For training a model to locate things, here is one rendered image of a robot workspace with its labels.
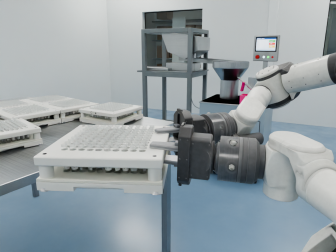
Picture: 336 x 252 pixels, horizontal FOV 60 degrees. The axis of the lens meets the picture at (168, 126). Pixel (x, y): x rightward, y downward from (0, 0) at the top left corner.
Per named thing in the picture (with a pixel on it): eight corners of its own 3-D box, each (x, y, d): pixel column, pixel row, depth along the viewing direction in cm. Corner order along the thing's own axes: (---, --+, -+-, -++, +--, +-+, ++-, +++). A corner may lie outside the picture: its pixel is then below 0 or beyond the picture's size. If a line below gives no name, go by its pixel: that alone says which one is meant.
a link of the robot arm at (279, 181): (237, 199, 54) (302, 207, 52) (242, 144, 51) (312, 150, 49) (236, 174, 65) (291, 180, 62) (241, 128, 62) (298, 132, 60)
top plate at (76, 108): (38, 107, 168) (38, 104, 168) (76, 102, 186) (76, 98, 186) (60, 113, 153) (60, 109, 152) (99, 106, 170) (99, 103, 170)
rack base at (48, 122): (-7, 124, 152) (-8, 119, 151) (39, 116, 169) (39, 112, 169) (12, 132, 136) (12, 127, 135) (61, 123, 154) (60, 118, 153)
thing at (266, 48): (249, 99, 298) (254, 35, 282) (251, 97, 306) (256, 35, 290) (273, 100, 288) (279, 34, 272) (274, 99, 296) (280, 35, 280)
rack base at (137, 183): (82, 149, 80) (81, 140, 79) (170, 150, 78) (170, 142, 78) (36, 190, 56) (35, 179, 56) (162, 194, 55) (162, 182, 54)
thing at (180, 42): (120, 149, 377) (114, 27, 339) (159, 129, 469) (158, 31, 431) (229, 168, 315) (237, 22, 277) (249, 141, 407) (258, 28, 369)
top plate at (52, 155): (80, 131, 79) (79, 124, 78) (170, 132, 77) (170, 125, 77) (33, 166, 55) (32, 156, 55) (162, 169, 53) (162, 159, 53)
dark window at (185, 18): (145, 67, 625) (143, 11, 596) (145, 67, 626) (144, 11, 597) (203, 68, 568) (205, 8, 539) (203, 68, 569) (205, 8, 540)
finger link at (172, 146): (152, 144, 61) (181, 146, 60) (148, 148, 58) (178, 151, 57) (152, 136, 61) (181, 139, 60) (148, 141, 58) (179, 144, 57)
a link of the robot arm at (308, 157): (257, 174, 58) (302, 209, 45) (262, 130, 56) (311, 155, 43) (286, 171, 59) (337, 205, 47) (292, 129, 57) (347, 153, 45)
